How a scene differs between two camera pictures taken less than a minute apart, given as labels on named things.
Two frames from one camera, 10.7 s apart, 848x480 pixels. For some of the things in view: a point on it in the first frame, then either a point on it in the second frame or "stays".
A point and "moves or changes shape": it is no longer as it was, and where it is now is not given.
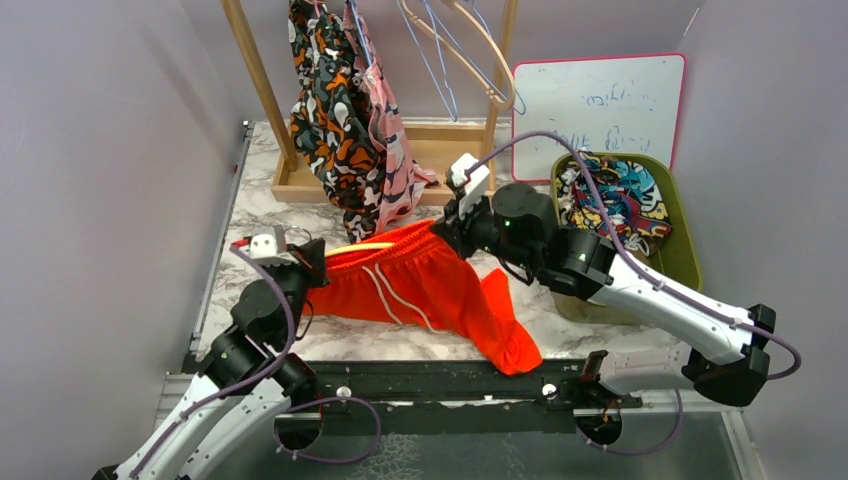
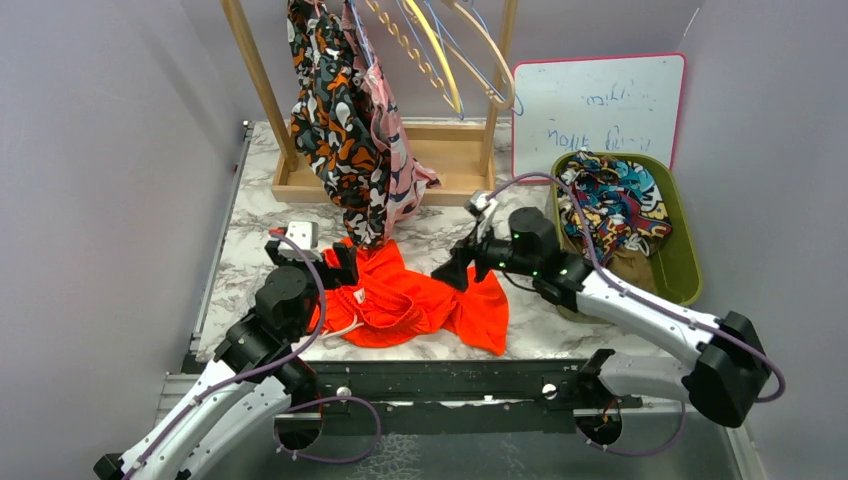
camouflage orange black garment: (332, 116) stays
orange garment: (424, 279) moves or changes shape
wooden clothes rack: (432, 145) stays
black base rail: (459, 397) stays
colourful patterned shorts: (629, 190) stays
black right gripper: (456, 229) to (454, 271)
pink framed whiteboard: (613, 104) stays
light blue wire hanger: (454, 118) moves or changes shape
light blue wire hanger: (476, 66) stays
